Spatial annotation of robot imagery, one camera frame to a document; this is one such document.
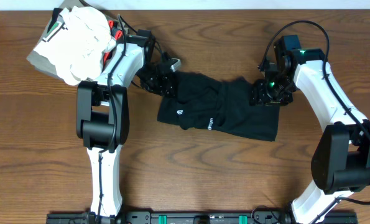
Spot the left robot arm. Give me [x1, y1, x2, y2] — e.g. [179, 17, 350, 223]
[68, 29, 181, 223]

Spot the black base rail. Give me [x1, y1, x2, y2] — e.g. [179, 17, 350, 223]
[46, 210, 359, 224]

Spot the white folded garment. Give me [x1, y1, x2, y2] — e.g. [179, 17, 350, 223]
[34, 6, 116, 85]

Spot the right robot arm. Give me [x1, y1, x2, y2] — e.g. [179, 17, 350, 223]
[250, 35, 370, 223]

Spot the black t-shirt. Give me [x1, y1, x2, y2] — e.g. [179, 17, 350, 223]
[157, 72, 280, 141]

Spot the red and grey folded garment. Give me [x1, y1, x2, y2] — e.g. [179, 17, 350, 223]
[102, 16, 131, 65]

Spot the olive folded garment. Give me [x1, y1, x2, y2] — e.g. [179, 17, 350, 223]
[27, 0, 92, 81]

